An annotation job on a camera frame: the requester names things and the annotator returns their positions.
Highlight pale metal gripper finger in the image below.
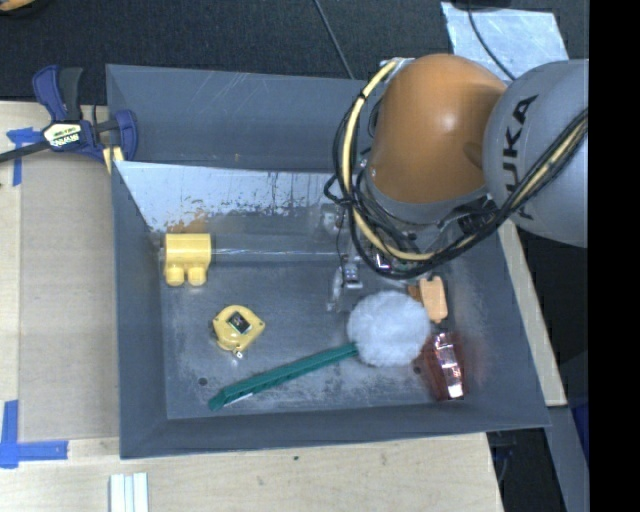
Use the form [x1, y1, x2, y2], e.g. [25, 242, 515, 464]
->
[326, 264, 365, 314]
[318, 205, 350, 240]

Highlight tan wooden toy piece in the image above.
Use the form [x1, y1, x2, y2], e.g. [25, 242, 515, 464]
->
[406, 275, 448, 325]

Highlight grey metal bin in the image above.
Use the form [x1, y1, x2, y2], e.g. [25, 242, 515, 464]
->
[104, 63, 554, 460]

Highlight yellow tape measure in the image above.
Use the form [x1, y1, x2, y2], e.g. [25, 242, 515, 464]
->
[210, 304, 267, 359]

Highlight shiny red-brown packet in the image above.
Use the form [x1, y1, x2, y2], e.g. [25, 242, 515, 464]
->
[415, 330, 467, 402]

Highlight yellow block with two pegs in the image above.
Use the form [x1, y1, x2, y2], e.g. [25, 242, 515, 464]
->
[163, 232, 213, 288]

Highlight black cylinder on white bracket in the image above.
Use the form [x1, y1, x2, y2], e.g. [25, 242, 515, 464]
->
[439, 197, 499, 236]

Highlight white fluffy duster green handle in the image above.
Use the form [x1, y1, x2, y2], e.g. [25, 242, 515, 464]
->
[207, 289, 433, 413]

